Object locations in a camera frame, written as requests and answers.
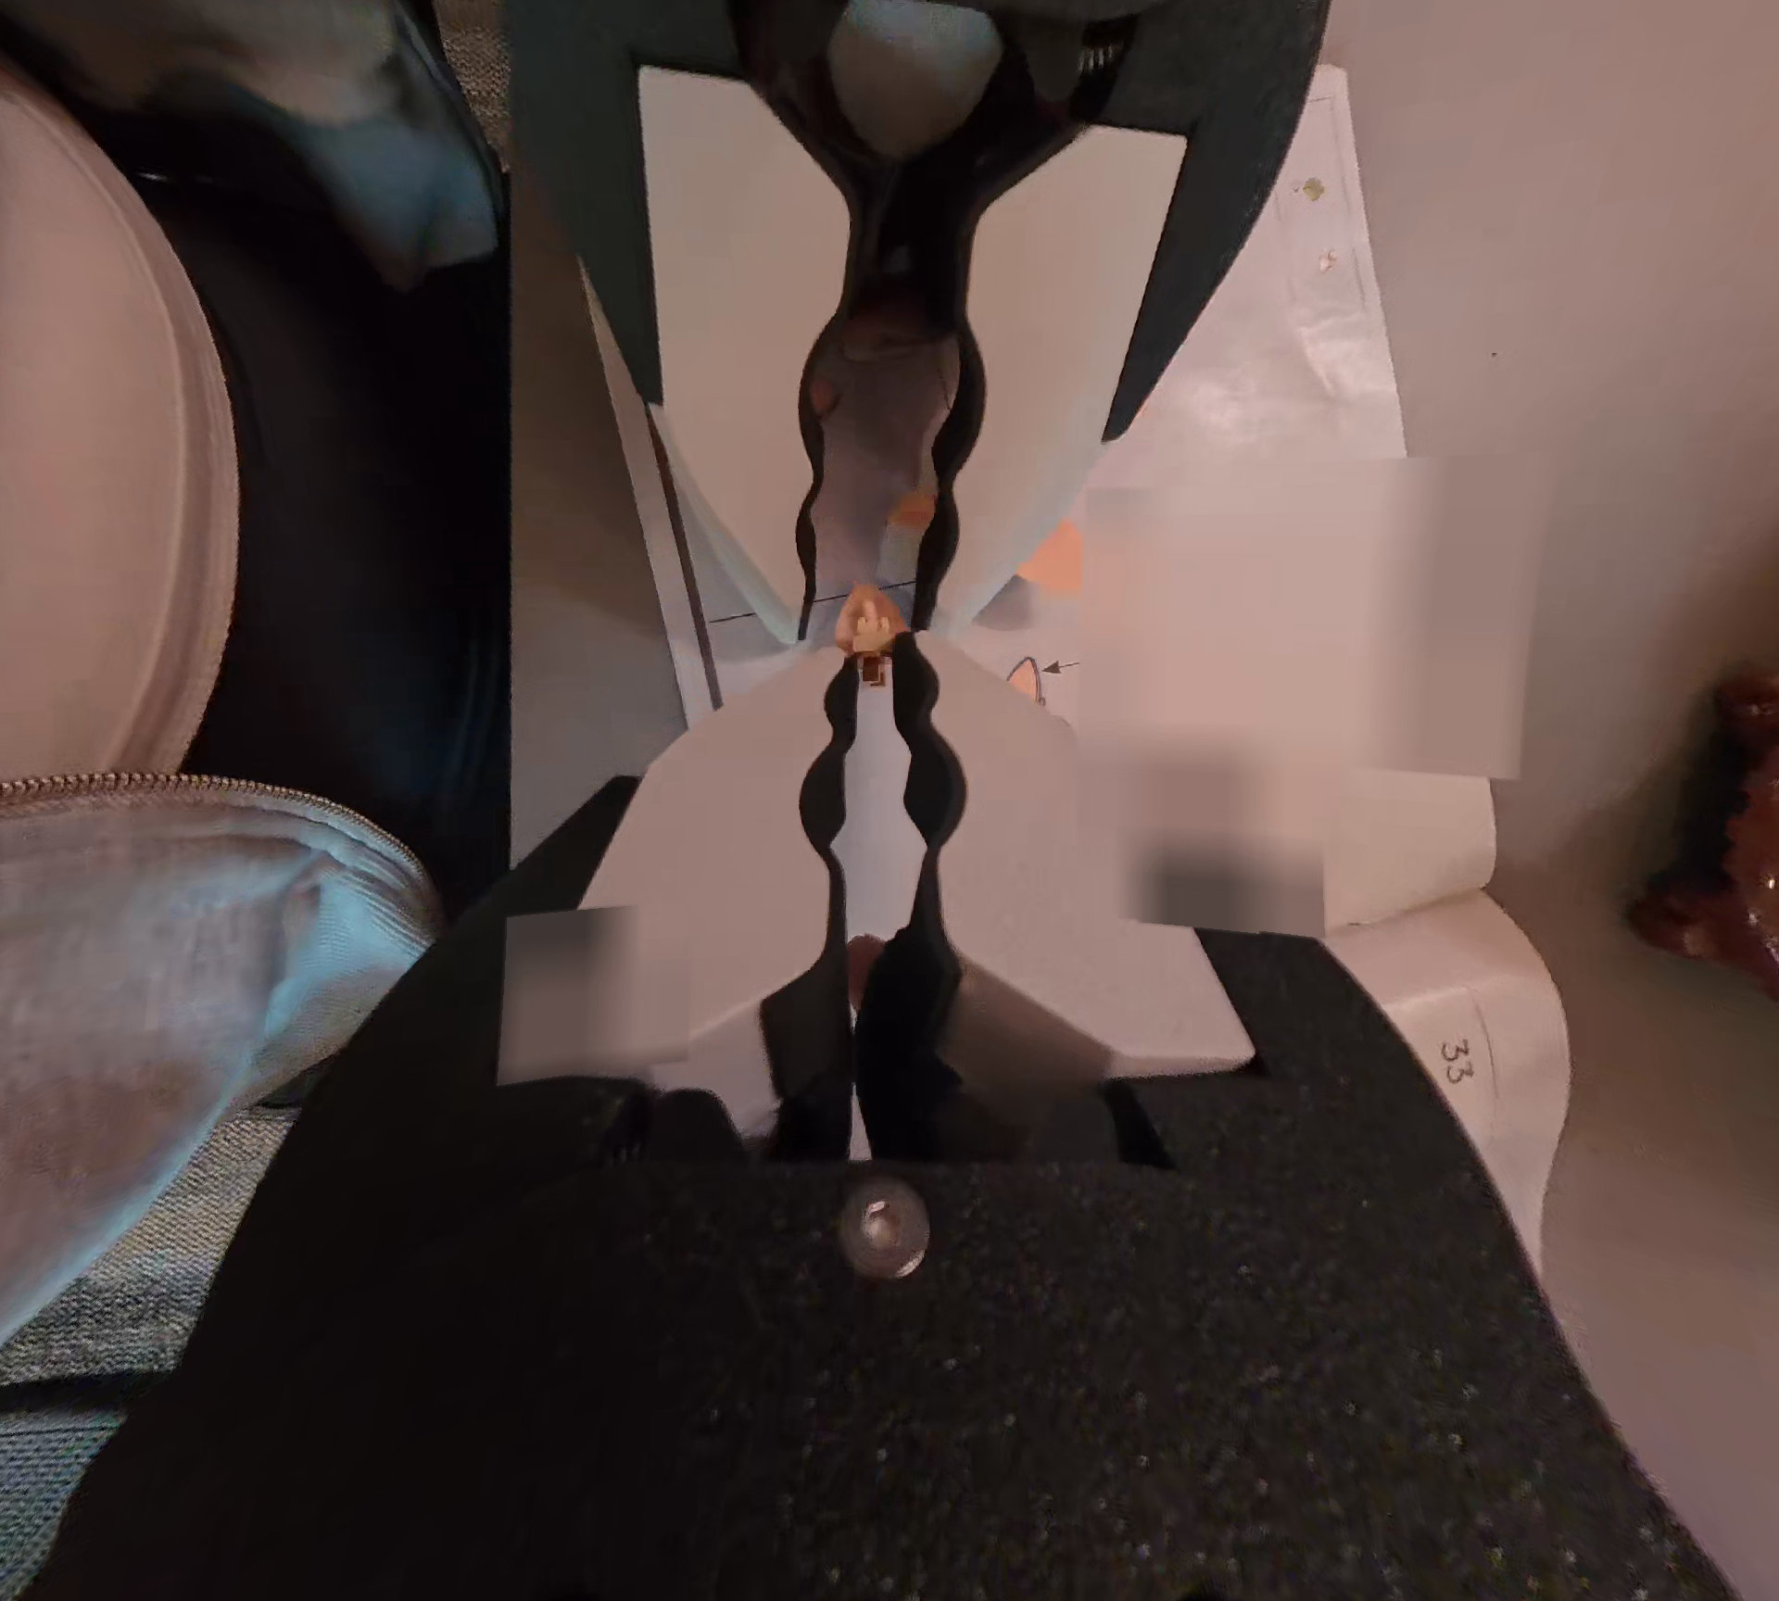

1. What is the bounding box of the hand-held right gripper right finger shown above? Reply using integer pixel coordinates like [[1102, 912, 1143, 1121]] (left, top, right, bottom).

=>
[[850, 634, 1256, 1151]]

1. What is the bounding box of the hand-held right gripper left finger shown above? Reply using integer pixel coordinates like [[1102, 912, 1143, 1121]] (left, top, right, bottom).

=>
[[576, 649, 856, 1138]]

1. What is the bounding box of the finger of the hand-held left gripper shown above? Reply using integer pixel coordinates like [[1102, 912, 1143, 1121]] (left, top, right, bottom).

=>
[[635, 65, 863, 656], [889, 121, 1190, 645]]

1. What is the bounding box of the peach pink brick flower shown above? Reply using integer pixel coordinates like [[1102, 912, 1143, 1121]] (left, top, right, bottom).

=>
[[1006, 514, 1089, 602]]

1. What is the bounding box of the white desk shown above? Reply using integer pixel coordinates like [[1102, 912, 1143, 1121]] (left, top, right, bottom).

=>
[[506, 0, 1779, 1601]]

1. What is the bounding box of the person's left hand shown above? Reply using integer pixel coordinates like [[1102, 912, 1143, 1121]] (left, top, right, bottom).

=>
[[823, 273, 962, 408]]

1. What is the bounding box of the white instruction booklet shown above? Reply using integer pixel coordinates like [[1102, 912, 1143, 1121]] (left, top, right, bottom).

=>
[[652, 65, 1573, 1273]]

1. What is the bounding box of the grey zippered pouch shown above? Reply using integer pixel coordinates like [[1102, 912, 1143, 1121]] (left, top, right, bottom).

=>
[[0, 771, 446, 1353]]

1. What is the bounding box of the beige round cushion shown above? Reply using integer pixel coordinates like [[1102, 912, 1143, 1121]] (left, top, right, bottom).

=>
[[0, 58, 241, 786]]

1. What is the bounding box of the brown glossy figurine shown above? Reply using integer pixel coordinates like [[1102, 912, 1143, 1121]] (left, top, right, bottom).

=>
[[1625, 677, 1779, 1006]]

